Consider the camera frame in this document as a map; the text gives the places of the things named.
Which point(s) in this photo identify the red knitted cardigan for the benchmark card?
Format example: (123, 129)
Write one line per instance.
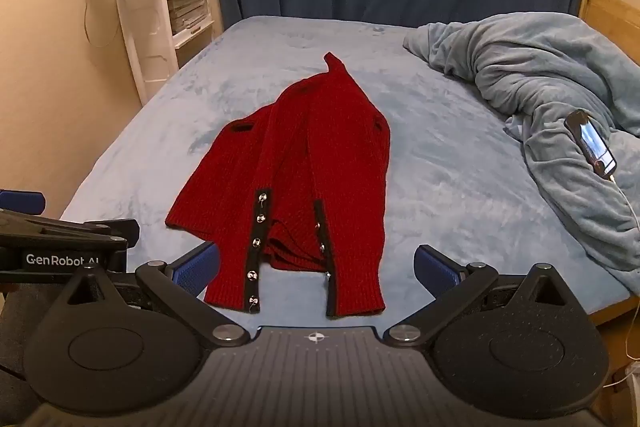
(300, 157)

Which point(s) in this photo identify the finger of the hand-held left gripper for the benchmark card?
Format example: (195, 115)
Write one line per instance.
(20, 201)

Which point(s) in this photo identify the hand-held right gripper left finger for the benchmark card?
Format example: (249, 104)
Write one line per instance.
(196, 268)

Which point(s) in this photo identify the black smartphone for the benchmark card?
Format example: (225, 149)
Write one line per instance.
(591, 144)

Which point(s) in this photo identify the grey-blue fleece blanket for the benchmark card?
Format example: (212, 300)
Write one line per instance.
(545, 72)

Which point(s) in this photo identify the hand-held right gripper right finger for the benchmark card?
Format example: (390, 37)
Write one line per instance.
(436, 268)

